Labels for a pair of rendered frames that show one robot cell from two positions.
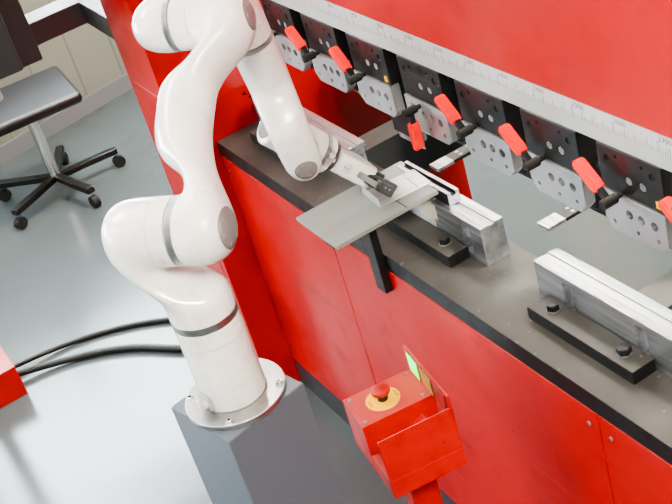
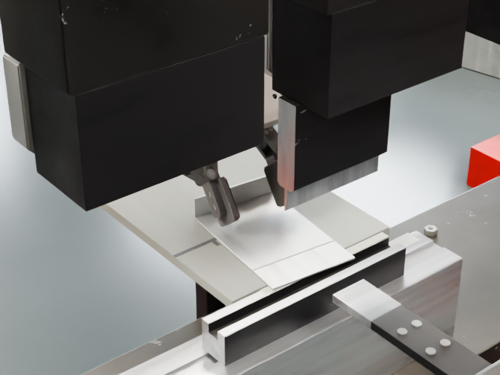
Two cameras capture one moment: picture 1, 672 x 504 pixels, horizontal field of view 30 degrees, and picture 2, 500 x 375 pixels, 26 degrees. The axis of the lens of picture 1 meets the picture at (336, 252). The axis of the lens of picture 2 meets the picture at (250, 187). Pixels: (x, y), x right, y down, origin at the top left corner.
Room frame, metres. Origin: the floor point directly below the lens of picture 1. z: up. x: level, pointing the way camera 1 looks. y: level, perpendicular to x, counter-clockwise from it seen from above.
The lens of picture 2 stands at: (2.14, -0.93, 1.53)
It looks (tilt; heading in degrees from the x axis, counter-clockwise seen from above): 31 degrees down; 74
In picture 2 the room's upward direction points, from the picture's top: straight up
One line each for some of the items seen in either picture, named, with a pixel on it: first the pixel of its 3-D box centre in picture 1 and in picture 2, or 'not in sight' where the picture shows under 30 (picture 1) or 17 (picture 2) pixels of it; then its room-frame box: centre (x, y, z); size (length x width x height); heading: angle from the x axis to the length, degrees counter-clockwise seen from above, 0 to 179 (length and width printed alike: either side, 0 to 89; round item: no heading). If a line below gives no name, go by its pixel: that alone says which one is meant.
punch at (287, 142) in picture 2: (408, 123); (334, 138); (2.42, -0.23, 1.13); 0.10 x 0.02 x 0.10; 22
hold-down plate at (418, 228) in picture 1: (420, 232); not in sight; (2.36, -0.19, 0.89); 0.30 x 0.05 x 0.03; 22
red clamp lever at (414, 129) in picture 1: (416, 127); not in sight; (2.25, -0.23, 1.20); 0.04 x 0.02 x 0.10; 112
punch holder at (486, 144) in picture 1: (501, 119); not in sight; (2.07, -0.37, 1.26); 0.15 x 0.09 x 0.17; 22
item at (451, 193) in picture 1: (427, 182); (308, 295); (2.39, -0.24, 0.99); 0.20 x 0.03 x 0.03; 22
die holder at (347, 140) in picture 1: (309, 133); not in sight; (2.93, -0.02, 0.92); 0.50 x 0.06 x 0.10; 22
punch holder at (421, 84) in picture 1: (440, 92); (137, 39); (2.25, -0.29, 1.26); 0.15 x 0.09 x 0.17; 22
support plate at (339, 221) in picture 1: (366, 205); (222, 203); (2.36, -0.09, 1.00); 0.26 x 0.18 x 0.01; 112
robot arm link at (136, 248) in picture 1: (166, 260); not in sight; (1.85, 0.28, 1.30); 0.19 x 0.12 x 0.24; 64
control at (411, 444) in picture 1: (400, 420); not in sight; (1.93, -0.02, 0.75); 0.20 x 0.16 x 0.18; 13
